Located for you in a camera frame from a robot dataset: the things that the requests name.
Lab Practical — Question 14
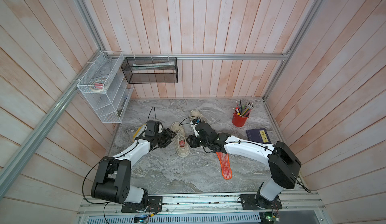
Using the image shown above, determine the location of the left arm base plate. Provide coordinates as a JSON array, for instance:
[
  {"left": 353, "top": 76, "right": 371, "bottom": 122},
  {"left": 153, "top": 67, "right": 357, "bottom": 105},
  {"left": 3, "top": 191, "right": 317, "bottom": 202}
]
[{"left": 121, "top": 195, "right": 163, "bottom": 214}]

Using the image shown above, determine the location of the red insole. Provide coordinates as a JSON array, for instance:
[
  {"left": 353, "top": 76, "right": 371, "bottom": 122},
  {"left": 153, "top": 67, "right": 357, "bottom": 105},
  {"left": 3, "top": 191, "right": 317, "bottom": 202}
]
[{"left": 216, "top": 152, "right": 232, "bottom": 180}]

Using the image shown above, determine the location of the beige lace sneaker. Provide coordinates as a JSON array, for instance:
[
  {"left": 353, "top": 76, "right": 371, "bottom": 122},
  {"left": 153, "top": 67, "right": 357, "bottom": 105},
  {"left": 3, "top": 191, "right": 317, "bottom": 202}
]
[
  {"left": 171, "top": 122, "right": 190, "bottom": 157},
  {"left": 189, "top": 109, "right": 208, "bottom": 131}
]

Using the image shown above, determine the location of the tape roll in shelf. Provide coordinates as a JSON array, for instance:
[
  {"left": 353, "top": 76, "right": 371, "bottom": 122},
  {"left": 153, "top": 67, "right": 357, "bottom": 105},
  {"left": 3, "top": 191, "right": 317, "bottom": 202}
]
[{"left": 89, "top": 78, "right": 110, "bottom": 92}]

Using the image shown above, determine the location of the yellow alarm clock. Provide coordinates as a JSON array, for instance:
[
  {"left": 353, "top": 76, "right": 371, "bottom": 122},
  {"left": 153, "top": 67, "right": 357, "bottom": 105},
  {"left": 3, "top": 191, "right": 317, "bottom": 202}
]
[{"left": 132, "top": 124, "right": 146, "bottom": 142}]

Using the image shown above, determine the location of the white wire wall shelf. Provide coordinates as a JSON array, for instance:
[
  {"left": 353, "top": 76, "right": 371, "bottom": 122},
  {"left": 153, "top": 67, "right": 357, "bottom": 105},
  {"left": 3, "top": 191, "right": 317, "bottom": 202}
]
[{"left": 77, "top": 51, "right": 134, "bottom": 123}]

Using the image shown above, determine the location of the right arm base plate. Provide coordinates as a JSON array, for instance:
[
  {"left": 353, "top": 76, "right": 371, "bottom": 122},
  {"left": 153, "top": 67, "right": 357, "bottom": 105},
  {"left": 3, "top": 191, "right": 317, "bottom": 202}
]
[{"left": 238, "top": 194, "right": 282, "bottom": 211}]

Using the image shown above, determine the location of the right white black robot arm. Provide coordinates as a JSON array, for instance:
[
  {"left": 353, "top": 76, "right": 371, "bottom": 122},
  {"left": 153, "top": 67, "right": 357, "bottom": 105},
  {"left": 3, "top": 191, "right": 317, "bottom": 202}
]
[{"left": 187, "top": 117, "right": 302, "bottom": 210}]

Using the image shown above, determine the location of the black mesh wall basket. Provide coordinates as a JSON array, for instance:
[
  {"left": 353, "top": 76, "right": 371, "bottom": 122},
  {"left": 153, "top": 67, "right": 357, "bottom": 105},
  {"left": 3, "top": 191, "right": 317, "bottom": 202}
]
[{"left": 121, "top": 56, "right": 179, "bottom": 84}]

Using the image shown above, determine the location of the pens and pencils bunch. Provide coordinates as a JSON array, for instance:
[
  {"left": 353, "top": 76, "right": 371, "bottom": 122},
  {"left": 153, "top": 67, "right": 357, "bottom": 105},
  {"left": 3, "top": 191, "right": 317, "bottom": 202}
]
[{"left": 235, "top": 99, "right": 254, "bottom": 117}]

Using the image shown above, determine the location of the red pen cup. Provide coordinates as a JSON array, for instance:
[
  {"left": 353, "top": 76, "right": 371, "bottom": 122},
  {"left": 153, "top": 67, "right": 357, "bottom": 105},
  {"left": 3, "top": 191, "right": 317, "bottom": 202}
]
[{"left": 232, "top": 112, "right": 249, "bottom": 127}]

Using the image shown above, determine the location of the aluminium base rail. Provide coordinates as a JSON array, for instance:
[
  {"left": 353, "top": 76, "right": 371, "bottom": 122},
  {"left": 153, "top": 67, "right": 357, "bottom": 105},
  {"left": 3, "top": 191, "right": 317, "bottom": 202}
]
[{"left": 76, "top": 190, "right": 329, "bottom": 223}]

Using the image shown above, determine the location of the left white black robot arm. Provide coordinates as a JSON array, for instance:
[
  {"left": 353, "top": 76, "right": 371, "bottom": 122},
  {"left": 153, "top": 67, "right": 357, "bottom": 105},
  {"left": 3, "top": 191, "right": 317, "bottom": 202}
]
[{"left": 90, "top": 120, "right": 177, "bottom": 208}]

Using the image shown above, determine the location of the dark blue book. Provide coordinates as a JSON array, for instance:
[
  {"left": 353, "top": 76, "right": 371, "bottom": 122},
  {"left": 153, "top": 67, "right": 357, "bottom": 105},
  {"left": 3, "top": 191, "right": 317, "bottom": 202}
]
[{"left": 246, "top": 128, "right": 271, "bottom": 144}]

